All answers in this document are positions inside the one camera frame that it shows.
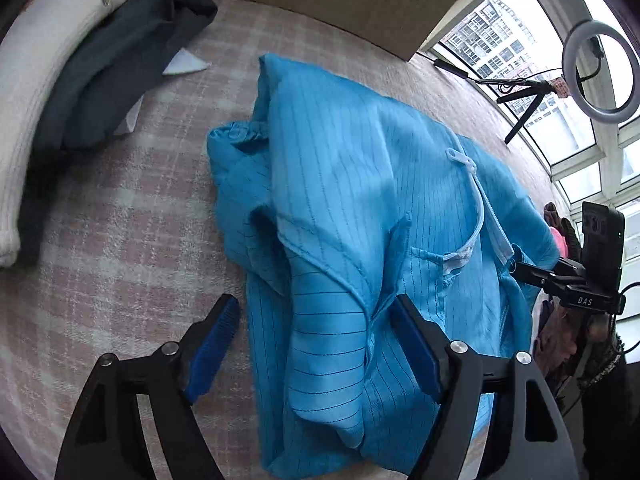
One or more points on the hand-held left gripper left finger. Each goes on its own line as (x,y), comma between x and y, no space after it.
(212,350)

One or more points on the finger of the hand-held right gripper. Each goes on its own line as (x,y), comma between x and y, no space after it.
(542,275)

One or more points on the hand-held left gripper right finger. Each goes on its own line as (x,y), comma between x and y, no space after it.
(417,350)

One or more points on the blue striped jacket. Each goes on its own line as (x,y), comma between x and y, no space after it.
(360,210)

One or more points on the person's right hand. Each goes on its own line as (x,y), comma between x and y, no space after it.
(557,345)

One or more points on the pink plaid blanket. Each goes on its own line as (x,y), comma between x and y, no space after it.
(125,260)

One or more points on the black phone clamp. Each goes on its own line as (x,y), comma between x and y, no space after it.
(592,60)

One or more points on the dark grey folded garment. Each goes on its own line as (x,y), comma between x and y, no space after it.
(115,60)

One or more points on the beige folded garment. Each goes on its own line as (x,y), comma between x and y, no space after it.
(35,70)

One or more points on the light wooden board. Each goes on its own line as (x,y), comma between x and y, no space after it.
(325,0)

